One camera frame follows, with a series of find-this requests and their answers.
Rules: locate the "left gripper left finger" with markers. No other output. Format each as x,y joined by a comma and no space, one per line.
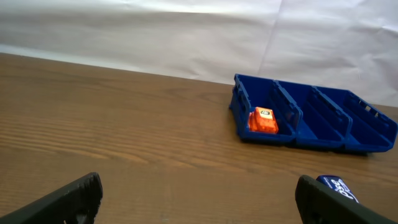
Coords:
68,202

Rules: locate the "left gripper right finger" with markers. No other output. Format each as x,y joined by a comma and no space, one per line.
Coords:
326,208

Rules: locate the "orange candy box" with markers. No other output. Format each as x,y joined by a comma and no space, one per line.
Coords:
251,123
265,121

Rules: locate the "blue candy pack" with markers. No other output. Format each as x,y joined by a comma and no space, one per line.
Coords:
337,185

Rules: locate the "blue tray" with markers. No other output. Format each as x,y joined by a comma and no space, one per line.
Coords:
314,124

